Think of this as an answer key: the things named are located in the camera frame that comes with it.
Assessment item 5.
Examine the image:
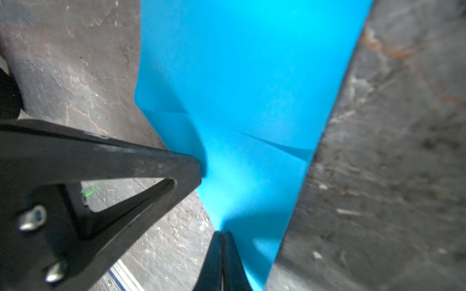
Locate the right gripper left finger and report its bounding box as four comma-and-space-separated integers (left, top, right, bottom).
193, 232, 222, 291

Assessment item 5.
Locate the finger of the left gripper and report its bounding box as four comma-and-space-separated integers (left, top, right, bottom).
1, 120, 201, 291

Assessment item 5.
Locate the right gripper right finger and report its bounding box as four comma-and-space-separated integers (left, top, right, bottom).
223, 232, 252, 291

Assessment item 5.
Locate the blue square paper sheet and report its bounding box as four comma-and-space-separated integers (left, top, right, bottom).
135, 1, 372, 291

